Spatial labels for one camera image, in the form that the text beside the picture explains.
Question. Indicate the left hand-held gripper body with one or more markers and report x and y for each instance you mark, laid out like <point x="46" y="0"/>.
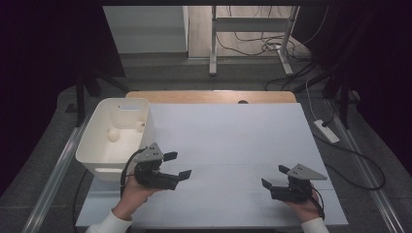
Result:
<point x="149" y="155"/>

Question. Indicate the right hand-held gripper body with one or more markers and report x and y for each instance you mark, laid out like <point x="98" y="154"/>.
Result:
<point x="304" y="173"/>

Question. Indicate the plain white egg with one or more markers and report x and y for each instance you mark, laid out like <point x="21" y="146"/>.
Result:
<point x="113" y="134"/>

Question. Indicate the white plastic bin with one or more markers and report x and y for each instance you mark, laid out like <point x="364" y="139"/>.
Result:
<point x="97" y="152"/>

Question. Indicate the person's right hand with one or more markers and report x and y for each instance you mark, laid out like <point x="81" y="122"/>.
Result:
<point x="304" y="210"/>

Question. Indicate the person's left hand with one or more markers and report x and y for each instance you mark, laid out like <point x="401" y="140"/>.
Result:
<point x="134" y="200"/>

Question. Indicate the white power strip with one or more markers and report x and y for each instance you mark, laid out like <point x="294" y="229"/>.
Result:
<point x="326" y="131"/>

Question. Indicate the white table cover board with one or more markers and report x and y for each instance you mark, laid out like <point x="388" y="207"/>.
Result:
<point x="226" y="129"/>

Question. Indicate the dark table grommet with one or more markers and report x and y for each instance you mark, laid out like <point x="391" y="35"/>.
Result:
<point x="243" y="102"/>

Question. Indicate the black tripod stand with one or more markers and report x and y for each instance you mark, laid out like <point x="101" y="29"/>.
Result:
<point x="80" y="100"/>
<point x="344" y="103"/>

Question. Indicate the white cabinet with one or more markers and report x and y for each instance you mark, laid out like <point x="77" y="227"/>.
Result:
<point x="145" y="29"/>

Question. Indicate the aluminium floor rail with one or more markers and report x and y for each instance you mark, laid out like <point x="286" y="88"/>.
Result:
<point x="51" y="184"/>
<point x="369" y="181"/>

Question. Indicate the white metal stand frame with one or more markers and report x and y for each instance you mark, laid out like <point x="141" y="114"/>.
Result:
<point x="212" y="42"/>

